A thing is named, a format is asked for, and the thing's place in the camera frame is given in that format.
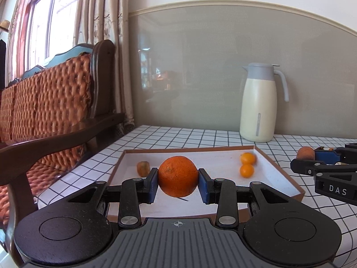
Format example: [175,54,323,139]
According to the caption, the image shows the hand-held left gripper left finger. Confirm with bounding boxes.
[53,168,159,228]

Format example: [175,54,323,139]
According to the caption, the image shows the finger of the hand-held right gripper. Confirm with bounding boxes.
[290,159,357,176]
[315,142,357,165]

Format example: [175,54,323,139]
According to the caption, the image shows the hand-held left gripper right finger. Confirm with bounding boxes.
[199,168,305,228]

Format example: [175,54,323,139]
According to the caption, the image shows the orange carrot piece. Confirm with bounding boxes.
[296,147,316,161]

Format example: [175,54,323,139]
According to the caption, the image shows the small greenish brown fruit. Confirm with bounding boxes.
[137,161,150,177]

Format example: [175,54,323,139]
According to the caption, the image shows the orange mandarin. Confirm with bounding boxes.
[158,156,199,198]
[240,164,255,178]
[240,152,257,165]

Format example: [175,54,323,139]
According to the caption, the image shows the brown cardboard box white inside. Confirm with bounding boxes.
[107,144,305,221]

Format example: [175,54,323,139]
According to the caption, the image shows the white black checked tablecloth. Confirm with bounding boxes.
[36,125,357,268]

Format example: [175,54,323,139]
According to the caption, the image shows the cream thermos jug grey lid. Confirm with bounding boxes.
[239,63,289,143]

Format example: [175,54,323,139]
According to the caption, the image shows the wooden sofa orange cushions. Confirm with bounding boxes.
[0,40,126,257]

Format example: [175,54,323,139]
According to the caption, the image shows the beige embroidered curtain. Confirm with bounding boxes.
[75,0,137,127]

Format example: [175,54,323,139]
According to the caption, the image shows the dark hanging clothing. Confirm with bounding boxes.
[0,39,6,90]

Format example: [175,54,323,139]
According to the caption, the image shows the window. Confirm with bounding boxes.
[8,0,92,73]

